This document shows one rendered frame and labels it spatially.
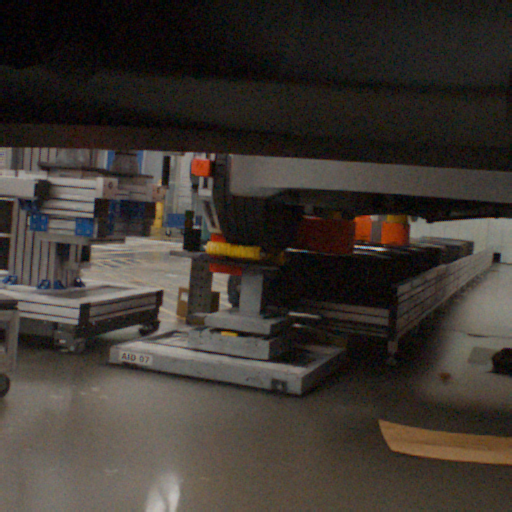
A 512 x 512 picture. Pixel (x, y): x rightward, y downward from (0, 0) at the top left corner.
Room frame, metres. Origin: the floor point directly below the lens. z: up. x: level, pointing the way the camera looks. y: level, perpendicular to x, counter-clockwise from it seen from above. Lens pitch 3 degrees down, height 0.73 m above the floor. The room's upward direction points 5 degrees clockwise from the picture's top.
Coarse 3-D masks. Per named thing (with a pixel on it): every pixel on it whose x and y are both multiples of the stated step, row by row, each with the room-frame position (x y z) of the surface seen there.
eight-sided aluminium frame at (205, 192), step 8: (200, 184) 3.41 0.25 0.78; (200, 192) 3.41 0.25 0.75; (208, 192) 3.40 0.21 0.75; (200, 200) 3.43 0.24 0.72; (208, 200) 3.41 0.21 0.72; (208, 208) 3.48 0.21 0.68; (208, 216) 3.49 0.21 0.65; (216, 216) 3.47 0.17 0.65; (208, 224) 3.53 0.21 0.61; (216, 224) 3.51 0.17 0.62; (216, 232) 3.54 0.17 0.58
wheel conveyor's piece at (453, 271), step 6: (450, 264) 6.37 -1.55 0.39; (456, 264) 6.76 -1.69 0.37; (450, 270) 6.44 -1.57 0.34; (456, 270) 6.93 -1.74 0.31; (450, 276) 6.43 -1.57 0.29; (456, 276) 6.98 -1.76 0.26; (450, 282) 6.51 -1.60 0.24; (456, 282) 7.05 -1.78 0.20; (450, 288) 6.54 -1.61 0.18; (456, 288) 7.08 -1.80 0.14; (450, 294) 6.59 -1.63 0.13; (444, 306) 6.47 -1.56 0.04
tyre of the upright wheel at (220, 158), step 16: (224, 160) 3.32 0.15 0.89; (224, 176) 3.32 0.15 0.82; (224, 192) 3.33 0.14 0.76; (224, 208) 3.35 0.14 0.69; (240, 208) 3.32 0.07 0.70; (256, 208) 3.30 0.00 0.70; (304, 208) 3.83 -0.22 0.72; (224, 224) 3.40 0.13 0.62; (240, 224) 3.37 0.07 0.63; (256, 224) 3.35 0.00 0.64; (272, 224) 3.37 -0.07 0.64; (240, 240) 3.46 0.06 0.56; (256, 240) 3.43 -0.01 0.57; (272, 240) 3.41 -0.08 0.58; (288, 240) 3.62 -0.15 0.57
